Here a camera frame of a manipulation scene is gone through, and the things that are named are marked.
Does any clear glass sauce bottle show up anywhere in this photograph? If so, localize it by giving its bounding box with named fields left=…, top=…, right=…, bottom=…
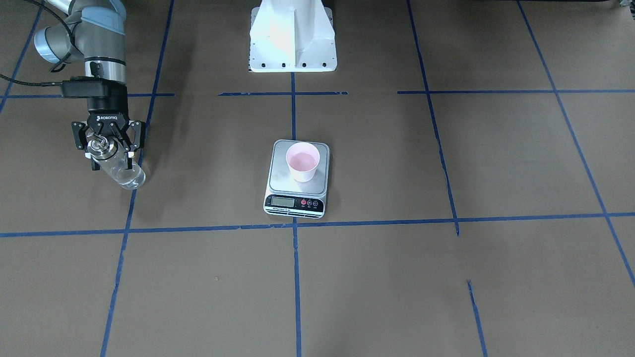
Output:
left=87, top=136, right=146, bottom=190

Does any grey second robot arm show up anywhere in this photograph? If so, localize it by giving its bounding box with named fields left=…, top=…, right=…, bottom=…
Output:
left=33, top=0, right=145, bottom=170

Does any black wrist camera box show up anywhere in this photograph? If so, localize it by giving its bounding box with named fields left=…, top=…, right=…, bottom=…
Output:
left=61, top=76, right=118, bottom=99

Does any digital kitchen scale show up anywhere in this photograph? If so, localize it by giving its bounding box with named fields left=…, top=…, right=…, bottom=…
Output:
left=263, top=139, right=331, bottom=219

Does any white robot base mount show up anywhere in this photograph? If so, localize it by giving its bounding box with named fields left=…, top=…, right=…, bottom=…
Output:
left=248, top=0, right=338, bottom=73

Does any black camera cable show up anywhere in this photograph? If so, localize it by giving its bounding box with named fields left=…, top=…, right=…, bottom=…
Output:
left=0, top=0, right=85, bottom=88

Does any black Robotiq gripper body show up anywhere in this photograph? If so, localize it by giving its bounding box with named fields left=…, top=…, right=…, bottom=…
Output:
left=83, top=94, right=134, bottom=144

